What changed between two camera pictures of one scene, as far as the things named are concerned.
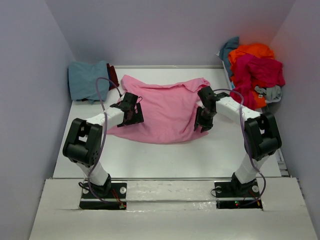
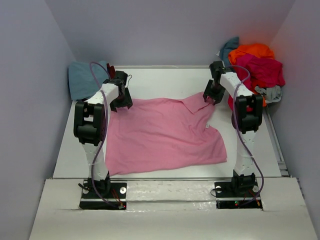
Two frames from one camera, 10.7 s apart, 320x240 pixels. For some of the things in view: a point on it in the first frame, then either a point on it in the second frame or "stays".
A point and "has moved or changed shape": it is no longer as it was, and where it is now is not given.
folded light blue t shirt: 82,81 stays
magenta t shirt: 251,71 stays
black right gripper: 206,125 → 218,97
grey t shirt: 272,94 stays
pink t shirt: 169,112 has moved or changed shape
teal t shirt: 229,46 stays
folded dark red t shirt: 112,77 stays
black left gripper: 137,117 → 126,102
